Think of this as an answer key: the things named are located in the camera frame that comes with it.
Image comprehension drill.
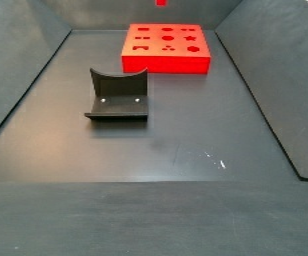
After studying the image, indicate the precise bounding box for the red arch peg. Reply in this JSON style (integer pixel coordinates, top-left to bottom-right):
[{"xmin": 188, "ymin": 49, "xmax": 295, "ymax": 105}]
[{"xmin": 156, "ymin": 0, "xmax": 168, "ymax": 6}]

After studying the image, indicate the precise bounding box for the black curved holder stand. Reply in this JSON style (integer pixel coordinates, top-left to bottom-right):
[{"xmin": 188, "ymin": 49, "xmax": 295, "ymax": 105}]
[{"xmin": 85, "ymin": 69, "xmax": 149, "ymax": 120}]

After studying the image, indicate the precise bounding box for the red shape sorter block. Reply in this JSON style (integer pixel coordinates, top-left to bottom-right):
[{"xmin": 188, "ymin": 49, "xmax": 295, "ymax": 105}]
[{"xmin": 121, "ymin": 23, "xmax": 212, "ymax": 74}]

